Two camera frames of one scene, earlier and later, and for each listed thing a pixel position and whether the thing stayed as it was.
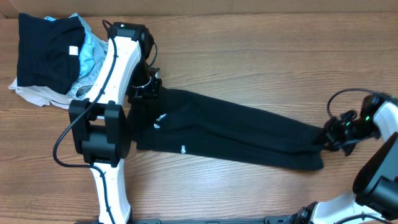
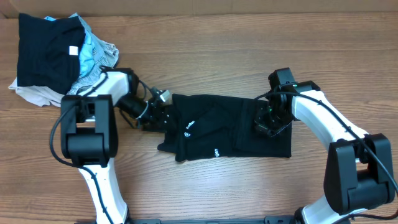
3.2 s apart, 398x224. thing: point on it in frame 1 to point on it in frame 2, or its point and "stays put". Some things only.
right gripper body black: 336,132 to 266,125
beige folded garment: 42,96 stays put
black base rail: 275,219 stays put
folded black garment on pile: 48,51 stays put
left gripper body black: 144,90 to 158,114
